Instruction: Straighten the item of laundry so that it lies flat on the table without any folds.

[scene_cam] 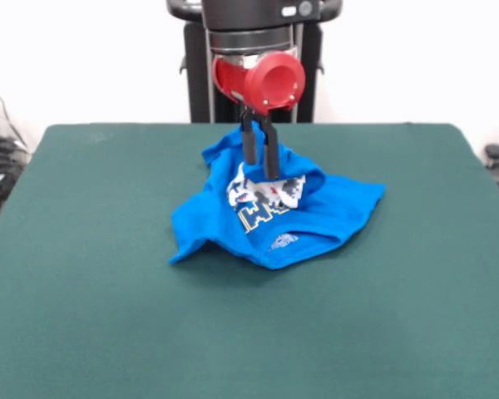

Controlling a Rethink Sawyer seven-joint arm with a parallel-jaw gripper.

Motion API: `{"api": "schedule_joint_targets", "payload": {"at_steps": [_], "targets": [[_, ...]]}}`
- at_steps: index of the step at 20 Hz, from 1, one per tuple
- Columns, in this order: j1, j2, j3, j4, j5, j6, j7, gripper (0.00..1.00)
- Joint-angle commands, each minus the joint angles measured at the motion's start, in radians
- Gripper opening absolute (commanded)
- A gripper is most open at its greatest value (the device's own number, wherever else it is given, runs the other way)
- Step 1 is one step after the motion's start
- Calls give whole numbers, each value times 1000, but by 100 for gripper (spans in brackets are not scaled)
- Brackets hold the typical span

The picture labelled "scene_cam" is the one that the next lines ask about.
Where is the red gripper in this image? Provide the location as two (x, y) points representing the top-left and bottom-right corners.
(211, 52), (308, 180)

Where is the blue printed t-shirt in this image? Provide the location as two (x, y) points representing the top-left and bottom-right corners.
(168, 120), (388, 272)

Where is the dark green table cloth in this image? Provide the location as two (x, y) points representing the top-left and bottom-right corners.
(0, 122), (499, 399)

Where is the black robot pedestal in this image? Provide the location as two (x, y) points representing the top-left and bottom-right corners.
(166, 0), (344, 124)

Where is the black cable bundle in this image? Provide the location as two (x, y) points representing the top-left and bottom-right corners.
(0, 75), (32, 218)

